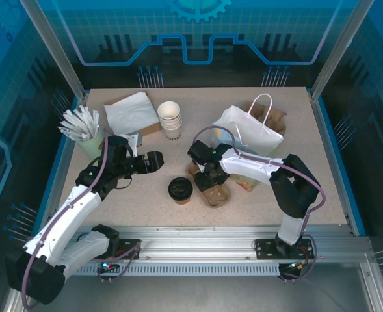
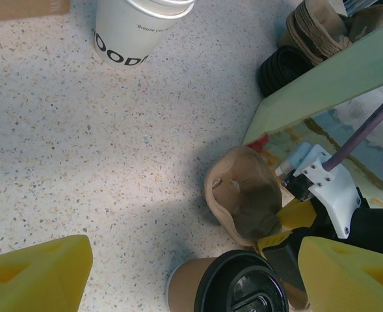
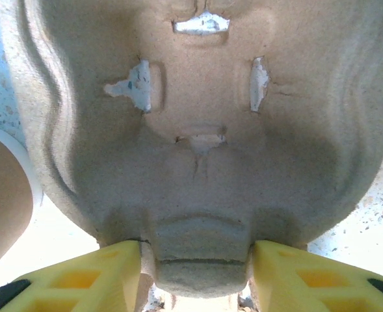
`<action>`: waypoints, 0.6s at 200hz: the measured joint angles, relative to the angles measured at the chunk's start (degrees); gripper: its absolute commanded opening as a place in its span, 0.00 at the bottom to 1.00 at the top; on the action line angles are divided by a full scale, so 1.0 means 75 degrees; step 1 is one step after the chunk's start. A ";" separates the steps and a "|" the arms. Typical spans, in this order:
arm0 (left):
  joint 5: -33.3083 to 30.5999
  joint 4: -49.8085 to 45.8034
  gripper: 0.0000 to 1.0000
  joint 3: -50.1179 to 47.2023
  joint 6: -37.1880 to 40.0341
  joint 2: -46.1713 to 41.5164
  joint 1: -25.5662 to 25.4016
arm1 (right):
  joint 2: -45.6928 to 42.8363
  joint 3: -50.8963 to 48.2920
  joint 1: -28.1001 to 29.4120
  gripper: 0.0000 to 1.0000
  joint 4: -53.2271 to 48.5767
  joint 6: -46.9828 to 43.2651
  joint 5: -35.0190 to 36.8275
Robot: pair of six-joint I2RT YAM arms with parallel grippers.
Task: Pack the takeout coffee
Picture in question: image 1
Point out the black plastic cup lid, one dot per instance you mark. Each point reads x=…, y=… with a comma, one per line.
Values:
x=179, y=188

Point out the brown pulp cup carrier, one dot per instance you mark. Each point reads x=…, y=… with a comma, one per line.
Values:
x=215, y=196

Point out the floral paper gift bag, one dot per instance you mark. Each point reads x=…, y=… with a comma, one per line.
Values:
x=256, y=133

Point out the brown paper coffee cup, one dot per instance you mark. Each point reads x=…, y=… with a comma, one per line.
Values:
x=181, y=201

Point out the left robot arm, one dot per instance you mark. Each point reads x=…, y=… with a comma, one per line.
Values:
x=64, y=221

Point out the pale green cup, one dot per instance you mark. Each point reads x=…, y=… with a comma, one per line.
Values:
x=92, y=146

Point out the white paper cup stack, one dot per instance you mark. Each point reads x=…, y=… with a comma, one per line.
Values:
x=173, y=130

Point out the white paper napkins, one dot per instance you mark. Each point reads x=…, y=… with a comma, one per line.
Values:
x=150, y=128

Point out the white paper stick packet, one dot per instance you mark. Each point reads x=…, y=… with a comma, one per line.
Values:
x=84, y=117
x=69, y=127
x=75, y=119
x=68, y=134
x=95, y=118

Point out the small LED circuit board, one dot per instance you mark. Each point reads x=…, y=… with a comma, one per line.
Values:
x=106, y=265
x=298, y=266

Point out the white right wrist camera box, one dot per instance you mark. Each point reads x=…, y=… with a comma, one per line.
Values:
x=201, y=167

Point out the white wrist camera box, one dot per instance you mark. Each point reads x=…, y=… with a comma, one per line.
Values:
x=201, y=167
x=132, y=139

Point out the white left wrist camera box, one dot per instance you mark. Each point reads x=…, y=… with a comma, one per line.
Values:
x=132, y=139

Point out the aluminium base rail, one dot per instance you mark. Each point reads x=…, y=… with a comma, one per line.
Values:
x=194, y=240

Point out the aluminium frame post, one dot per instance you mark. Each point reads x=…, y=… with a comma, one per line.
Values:
x=56, y=48
x=338, y=48

